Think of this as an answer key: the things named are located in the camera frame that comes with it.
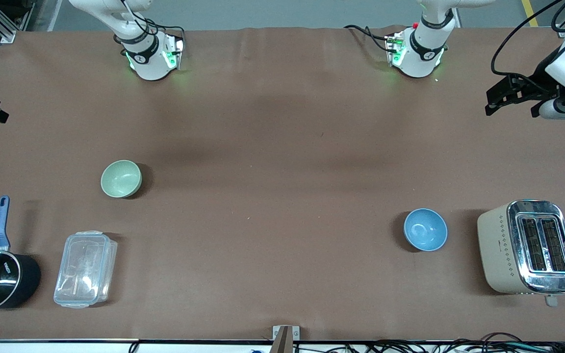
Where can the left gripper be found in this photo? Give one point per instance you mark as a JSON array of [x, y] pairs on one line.
[[540, 78]]

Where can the pale green bowl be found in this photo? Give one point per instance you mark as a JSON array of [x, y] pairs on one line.
[[121, 179]]

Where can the light blue bowl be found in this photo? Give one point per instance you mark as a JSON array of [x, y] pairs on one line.
[[425, 229]]

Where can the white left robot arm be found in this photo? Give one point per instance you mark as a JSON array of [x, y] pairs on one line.
[[427, 39]]

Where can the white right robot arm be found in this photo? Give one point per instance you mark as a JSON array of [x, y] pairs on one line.
[[138, 29]]

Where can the beige chrome-topped toaster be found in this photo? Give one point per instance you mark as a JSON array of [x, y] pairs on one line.
[[527, 247]]

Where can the clear plastic food container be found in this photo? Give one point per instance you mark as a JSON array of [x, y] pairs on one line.
[[85, 269]]

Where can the aluminium frame profile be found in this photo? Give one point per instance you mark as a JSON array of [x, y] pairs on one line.
[[3, 19]]

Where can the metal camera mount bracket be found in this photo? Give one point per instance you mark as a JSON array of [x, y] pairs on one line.
[[285, 337]]

